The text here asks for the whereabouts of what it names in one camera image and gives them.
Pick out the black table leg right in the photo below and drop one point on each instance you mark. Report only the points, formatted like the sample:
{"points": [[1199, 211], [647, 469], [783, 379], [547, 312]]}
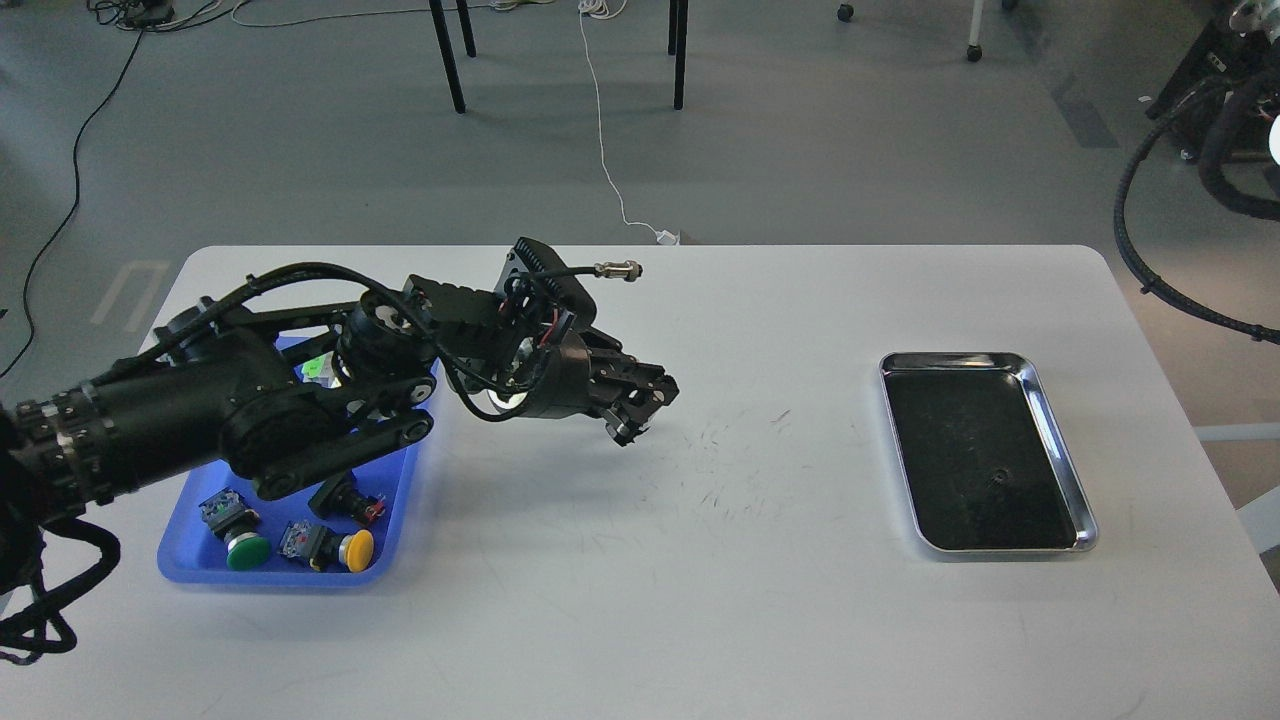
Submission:
{"points": [[677, 32]]}

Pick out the black wrist camera block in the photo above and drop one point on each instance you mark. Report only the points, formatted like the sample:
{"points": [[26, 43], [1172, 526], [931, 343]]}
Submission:
{"points": [[502, 338]]}

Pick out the silver metal tray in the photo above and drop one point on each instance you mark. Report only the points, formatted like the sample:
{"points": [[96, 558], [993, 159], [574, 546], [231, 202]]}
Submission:
{"points": [[957, 417]]}

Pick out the black table leg left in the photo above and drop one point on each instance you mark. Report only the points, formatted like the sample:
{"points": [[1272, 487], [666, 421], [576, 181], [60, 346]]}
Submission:
{"points": [[446, 51]]}

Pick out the green mushroom push button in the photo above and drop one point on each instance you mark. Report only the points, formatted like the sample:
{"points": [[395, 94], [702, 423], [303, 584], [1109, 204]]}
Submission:
{"points": [[235, 524]]}

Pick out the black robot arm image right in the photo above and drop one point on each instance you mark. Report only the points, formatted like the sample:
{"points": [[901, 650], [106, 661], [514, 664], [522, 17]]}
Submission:
{"points": [[1221, 104]]}

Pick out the black push button switch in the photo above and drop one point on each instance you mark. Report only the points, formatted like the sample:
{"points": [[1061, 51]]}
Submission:
{"points": [[339, 497]]}

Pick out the black table leg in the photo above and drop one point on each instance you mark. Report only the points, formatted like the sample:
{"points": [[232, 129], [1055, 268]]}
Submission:
{"points": [[446, 51], [677, 32]]}

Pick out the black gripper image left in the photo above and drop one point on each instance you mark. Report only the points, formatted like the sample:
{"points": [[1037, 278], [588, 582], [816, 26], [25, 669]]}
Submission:
{"points": [[567, 379]]}

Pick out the yellow mushroom push button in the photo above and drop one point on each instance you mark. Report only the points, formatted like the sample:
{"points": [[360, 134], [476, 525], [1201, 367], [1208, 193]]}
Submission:
{"points": [[317, 546]]}

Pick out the green white push button switch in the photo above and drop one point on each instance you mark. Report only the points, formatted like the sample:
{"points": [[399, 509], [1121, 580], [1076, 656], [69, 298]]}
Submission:
{"points": [[321, 370]]}

